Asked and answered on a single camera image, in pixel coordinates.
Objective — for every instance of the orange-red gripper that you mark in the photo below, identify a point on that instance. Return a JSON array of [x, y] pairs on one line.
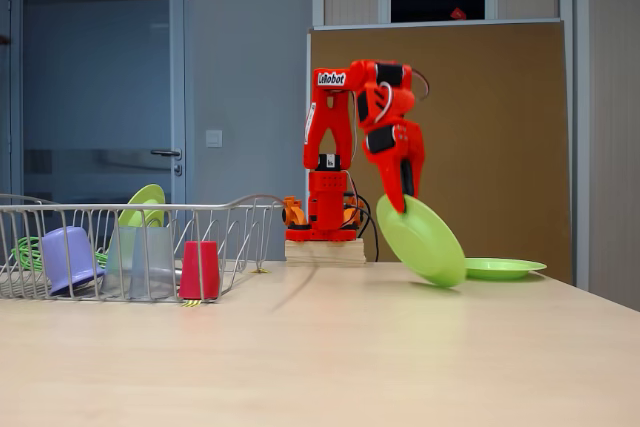
[[395, 156]]

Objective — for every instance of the green plastic plate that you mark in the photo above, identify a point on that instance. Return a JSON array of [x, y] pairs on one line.
[[425, 242], [505, 267], [147, 197]]

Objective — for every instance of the red plastic cup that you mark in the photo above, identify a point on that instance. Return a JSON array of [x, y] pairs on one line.
[[200, 272]]

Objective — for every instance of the translucent grey plastic cup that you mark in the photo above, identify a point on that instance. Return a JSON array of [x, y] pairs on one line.
[[157, 262], [117, 262]]

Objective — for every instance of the purple plastic mug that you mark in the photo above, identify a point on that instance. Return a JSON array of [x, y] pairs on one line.
[[70, 259]]

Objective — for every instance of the orange-red robot arm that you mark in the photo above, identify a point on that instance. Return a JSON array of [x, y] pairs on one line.
[[325, 147]]

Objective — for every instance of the brown pin board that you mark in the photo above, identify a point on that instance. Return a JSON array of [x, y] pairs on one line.
[[500, 147]]

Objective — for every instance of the wooden base block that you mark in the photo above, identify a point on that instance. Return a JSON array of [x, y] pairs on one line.
[[325, 253]]

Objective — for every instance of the light orange table clamp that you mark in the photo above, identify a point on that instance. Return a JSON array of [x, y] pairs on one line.
[[292, 212]]

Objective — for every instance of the small red object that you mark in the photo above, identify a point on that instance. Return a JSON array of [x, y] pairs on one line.
[[456, 13]]

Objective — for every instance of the small yellow tape marker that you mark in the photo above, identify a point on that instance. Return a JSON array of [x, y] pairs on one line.
[[260, 271]]

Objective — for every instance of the yellow black striped tape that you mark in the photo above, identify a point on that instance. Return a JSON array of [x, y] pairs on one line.
[[191, 303]]

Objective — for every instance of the grey glazed door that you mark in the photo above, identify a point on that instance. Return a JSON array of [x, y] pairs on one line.
[[100, 72]]

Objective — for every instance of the white light switch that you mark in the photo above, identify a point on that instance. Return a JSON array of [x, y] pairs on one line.
[[214, 138]]

